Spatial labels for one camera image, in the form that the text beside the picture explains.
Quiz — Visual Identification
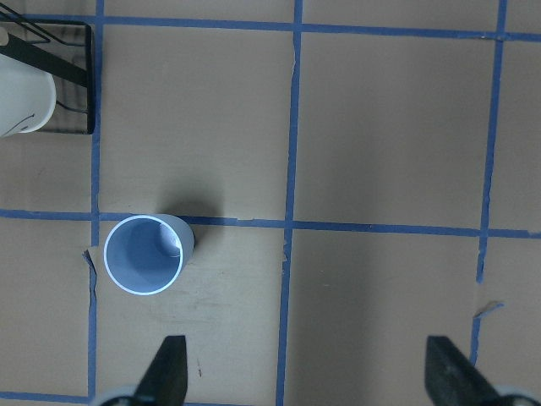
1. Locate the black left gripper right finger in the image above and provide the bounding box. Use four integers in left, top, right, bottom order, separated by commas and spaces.
425, 336, 500, 406

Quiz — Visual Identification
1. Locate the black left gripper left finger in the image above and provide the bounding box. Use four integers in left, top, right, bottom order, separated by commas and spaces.
134, 336, 188, 403

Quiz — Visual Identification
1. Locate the light blue plastic cup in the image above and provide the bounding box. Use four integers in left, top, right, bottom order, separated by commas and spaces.
103, 214, 194, 296

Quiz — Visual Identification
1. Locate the white mug on rack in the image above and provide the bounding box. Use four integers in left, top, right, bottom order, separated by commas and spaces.
1, 29, 57, 138

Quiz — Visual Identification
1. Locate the black wire mug rack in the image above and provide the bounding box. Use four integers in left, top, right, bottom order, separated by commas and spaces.
1, 3, 96, 134

